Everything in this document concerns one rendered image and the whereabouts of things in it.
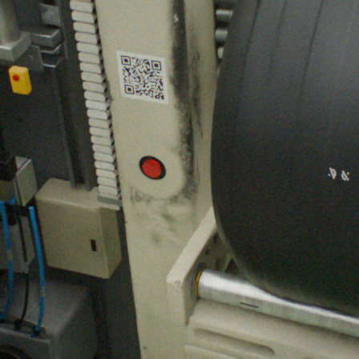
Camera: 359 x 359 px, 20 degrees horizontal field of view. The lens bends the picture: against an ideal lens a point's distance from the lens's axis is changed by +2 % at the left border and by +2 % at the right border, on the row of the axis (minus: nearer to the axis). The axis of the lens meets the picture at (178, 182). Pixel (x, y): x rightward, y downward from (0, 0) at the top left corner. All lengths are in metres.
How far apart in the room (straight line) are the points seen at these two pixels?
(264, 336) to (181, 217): 0.22
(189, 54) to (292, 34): 0.28
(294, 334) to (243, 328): 0.08
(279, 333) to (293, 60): 0.50
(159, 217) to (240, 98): 0.44
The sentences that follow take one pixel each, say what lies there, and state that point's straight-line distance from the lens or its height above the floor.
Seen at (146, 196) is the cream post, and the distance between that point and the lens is 1.57.
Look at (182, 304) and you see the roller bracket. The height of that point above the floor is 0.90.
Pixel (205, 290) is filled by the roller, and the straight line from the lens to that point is 1.53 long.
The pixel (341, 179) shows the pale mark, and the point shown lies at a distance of 1.16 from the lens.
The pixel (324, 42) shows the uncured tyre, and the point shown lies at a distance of 1.16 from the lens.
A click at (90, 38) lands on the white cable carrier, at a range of 1.46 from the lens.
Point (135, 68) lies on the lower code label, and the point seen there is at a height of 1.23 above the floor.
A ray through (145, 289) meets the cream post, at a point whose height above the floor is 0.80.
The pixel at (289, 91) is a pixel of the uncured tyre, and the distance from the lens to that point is 1.16.
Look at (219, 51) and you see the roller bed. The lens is 1.87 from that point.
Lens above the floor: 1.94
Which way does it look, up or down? 36 degrees down
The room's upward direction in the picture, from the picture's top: 5 degrees counter-clockwise
